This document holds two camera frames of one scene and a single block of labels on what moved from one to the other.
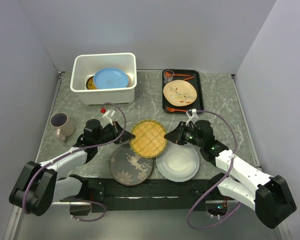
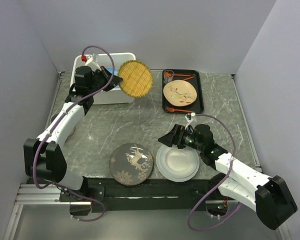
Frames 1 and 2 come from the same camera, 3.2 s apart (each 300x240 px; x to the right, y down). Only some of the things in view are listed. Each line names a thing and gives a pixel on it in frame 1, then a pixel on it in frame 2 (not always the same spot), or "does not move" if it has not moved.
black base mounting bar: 127,195 does not move
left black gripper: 118,127 to 103,72
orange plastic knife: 189,78 does not move
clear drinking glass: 168,75 does not move
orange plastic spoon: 168,74 does not move
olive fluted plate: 149,141 to 137,78
